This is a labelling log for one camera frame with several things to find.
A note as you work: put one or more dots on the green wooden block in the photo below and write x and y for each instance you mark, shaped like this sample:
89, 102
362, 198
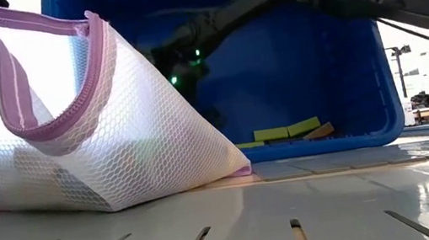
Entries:
250, 145
304, 126
270, 134

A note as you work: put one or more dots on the blue plastic bin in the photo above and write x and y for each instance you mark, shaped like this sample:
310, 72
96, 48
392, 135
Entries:
297, 73

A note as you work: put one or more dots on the natural wooden block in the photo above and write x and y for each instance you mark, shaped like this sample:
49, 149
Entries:
319, 132

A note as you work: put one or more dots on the background black robot arm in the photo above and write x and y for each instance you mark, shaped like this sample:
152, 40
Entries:
426, 99

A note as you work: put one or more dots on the white plastic container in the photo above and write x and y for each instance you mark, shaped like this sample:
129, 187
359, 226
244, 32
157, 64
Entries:
408, 113

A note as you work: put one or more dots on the black background rig frame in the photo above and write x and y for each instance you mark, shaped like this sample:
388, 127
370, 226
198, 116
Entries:
399, 67

